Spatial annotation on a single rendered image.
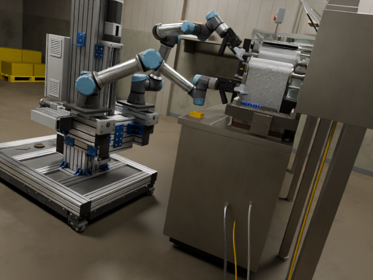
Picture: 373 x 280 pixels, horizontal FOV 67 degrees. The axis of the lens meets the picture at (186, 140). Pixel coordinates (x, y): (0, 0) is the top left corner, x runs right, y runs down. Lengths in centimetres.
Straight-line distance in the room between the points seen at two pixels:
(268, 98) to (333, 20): 92
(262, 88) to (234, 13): 382
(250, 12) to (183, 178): 409
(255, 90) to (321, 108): 90
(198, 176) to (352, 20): 114
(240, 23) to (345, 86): 459
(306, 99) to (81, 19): 171
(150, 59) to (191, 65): 402
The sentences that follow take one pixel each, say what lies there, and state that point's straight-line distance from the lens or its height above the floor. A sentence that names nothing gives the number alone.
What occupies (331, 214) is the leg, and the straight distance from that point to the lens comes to 112.
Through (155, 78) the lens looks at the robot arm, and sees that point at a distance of 234.
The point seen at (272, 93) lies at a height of 113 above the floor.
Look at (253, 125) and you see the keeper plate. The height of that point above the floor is 95.
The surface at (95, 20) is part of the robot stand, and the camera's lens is 216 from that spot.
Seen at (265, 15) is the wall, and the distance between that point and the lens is 534.
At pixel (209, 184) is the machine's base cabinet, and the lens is 171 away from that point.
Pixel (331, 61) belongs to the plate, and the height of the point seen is 131.
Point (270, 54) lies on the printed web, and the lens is 204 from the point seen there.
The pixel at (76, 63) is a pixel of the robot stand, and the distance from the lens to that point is 228.
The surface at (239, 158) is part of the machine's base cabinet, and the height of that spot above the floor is 76.
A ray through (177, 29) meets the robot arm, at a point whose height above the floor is 140.
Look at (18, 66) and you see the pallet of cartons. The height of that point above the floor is 36.
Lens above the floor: 125
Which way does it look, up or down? 16 degrees down
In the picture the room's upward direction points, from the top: 10 degrees clockwise
